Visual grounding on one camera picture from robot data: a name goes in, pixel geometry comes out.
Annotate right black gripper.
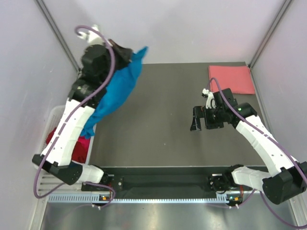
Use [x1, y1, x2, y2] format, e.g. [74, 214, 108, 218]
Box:
[190, 105, 225, 131]

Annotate blue t shirt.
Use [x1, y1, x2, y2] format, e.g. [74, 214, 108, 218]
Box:
[80, 46, 148, 139]

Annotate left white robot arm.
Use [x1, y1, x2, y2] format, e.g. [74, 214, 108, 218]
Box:
[32, 25, 132, 190]

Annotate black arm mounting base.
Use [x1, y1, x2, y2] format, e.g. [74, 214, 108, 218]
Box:
[81, 166, 243, 194]

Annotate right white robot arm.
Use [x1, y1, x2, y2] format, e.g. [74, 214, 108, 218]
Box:
[190, 88, 307, 205]

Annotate folded pink t shirt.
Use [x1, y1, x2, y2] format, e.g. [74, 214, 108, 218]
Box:
[208, 65, 255, 95]

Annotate white plastic laundry basket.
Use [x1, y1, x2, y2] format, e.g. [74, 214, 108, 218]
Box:
[42, 105, 96, 166]

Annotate magenta t shirt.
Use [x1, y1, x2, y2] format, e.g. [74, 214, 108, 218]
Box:
[78, 136, 91, 153]

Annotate dark red t shirt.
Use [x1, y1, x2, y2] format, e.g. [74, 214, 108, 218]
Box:
[46, 126, 87, 164]

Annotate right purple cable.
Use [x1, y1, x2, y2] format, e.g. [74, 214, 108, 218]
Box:
[207, 77, 307, 228]

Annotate white slotted cable duct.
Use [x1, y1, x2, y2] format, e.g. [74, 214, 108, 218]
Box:
[47, 193, 242, 204]

